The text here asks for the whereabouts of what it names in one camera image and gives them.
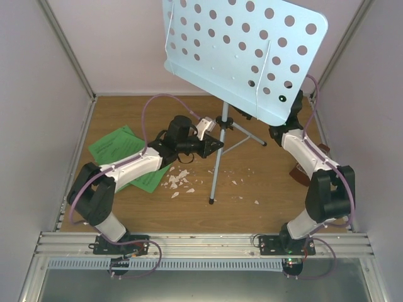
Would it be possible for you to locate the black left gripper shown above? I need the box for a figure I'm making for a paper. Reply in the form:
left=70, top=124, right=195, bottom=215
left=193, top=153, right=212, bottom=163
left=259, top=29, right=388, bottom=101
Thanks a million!
left=177, top=133, right=223, bottom=158

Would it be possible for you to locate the green sheet music page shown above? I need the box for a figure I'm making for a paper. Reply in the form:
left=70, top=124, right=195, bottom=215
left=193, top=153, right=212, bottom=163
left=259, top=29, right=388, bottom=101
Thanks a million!
left=130, top=165, right=171, bottom=193
left=88, top=125, right=145, bottom=165

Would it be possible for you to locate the light blue music stand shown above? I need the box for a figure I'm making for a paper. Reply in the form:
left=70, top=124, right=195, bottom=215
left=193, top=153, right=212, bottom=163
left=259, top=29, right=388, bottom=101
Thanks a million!
left=160, top=0, right=331, bottom=205

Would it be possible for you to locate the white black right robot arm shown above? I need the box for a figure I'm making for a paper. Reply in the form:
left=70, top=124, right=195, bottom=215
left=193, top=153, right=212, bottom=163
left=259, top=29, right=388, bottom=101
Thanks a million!
left=269, top=91, right=355, bottom=255

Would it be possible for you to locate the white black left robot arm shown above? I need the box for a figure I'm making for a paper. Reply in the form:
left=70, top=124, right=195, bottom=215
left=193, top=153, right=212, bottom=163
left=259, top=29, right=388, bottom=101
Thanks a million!
left=67, top=115, right=224, bottom=254

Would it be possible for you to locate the large white paper scrap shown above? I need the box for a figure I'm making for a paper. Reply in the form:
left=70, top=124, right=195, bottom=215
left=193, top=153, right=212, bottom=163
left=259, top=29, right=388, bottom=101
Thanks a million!
left=168, top=169, right=189, bottom=189

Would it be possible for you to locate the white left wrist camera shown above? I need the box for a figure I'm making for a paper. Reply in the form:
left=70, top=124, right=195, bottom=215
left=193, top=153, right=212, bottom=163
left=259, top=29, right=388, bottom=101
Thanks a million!
left=196, top=117, right=216, bottom=141

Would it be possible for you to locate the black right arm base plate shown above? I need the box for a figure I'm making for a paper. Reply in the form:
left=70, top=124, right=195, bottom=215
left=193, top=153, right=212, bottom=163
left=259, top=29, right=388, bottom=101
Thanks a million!
left=258, top=235, right=316, bottom=256

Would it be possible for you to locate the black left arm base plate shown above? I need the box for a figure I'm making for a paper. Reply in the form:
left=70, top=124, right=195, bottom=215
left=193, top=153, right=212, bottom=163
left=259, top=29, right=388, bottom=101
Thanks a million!
left=88, top=234, right=150, bottom=257

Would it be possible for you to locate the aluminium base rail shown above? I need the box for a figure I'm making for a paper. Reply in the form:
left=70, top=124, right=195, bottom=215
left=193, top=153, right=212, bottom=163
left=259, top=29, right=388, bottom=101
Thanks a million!
left=35, top=232, right=374, bottom=259

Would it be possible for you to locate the grey slotted cable duct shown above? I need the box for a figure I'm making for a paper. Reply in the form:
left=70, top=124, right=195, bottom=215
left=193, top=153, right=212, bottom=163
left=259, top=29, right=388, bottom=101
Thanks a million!
left=48, top=257, right=283, bottom=272

